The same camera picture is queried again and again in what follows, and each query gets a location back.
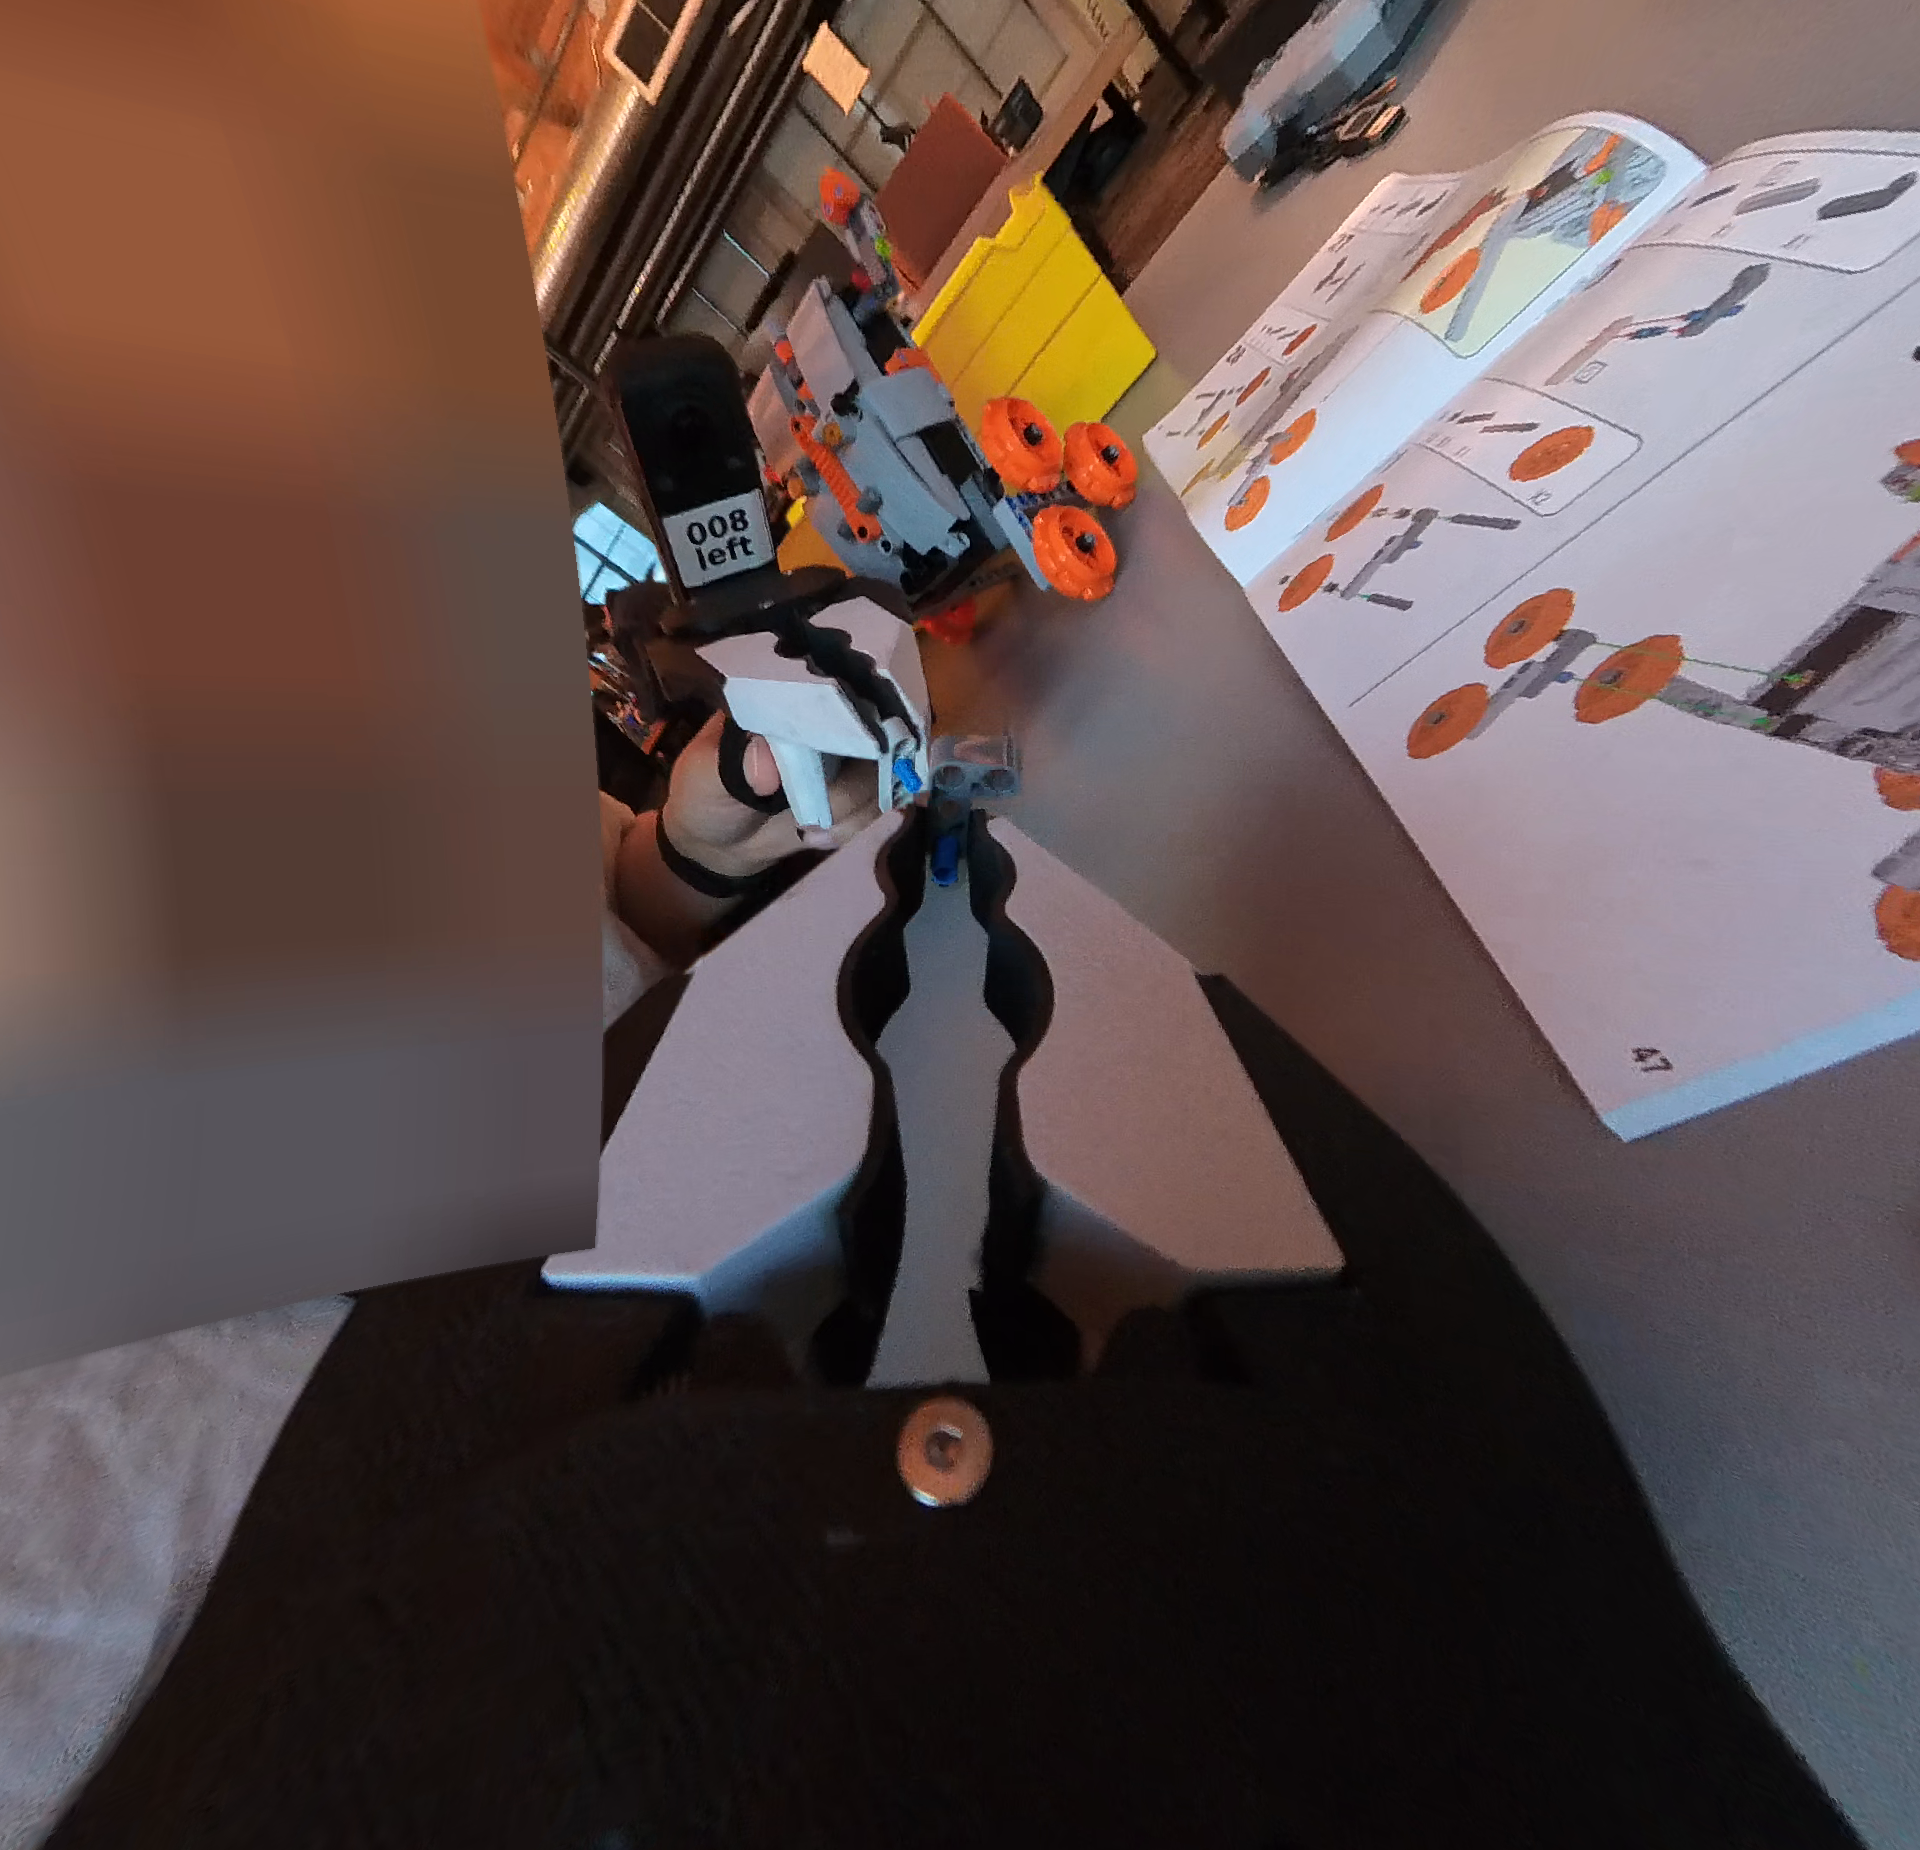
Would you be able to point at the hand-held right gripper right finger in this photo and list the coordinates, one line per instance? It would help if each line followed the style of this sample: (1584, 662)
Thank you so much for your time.
(1171, 1130)

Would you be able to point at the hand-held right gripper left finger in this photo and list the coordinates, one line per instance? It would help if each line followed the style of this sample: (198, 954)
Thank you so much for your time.
(719, 1130)

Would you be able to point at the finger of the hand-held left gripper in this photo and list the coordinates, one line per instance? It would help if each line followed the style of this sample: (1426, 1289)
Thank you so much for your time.
(893, 650)
(796, 710)

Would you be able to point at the long grey holed beam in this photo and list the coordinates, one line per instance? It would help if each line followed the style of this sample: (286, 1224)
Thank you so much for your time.
(975, 752)

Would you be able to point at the person's left forearm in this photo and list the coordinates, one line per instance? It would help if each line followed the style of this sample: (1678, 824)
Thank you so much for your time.
(630, 890)

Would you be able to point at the grey desk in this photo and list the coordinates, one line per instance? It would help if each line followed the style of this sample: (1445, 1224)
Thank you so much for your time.
(1273, 861)

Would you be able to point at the person's left hand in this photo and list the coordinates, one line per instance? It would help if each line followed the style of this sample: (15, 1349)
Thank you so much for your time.
(704, 815)

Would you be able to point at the black wristband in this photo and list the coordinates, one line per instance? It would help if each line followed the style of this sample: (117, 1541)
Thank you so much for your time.
(689, 868)

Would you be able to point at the grey orange toy robot model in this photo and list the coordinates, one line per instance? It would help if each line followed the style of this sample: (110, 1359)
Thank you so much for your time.
(900, 440)

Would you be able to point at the brown cardboard panel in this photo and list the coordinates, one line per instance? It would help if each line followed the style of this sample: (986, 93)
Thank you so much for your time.
(942, 178)

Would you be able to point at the white hanging paper sign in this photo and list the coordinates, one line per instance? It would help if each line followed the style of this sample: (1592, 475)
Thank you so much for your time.
(835, 68)

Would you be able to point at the white ceiling vent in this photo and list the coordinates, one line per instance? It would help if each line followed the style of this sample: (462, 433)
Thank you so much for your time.
(656, 12)

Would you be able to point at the open white instruction booklet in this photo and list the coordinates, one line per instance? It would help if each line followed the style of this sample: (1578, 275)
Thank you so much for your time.
(1575, 680)

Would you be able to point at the person's white t-shirt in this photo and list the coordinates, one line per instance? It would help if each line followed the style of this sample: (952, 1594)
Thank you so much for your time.
(105, 1520)

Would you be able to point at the silver ceiling air duct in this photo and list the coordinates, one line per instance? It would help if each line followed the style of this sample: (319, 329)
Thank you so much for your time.
(601, 170)

